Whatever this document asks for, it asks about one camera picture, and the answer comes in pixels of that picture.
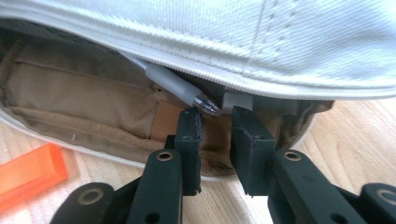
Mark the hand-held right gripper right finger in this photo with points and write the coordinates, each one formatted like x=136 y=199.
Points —
x=255 y=155

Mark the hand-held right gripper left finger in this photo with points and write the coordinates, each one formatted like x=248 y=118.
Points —
x=162 y=186

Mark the silver clear pen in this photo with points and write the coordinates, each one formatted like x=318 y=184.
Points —
x=174 y=84

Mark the orange highlighter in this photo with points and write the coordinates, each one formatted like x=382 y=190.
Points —
x=28 y=174

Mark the cream fabric pencil case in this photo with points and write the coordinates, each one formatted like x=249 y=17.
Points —
x=186 y=25

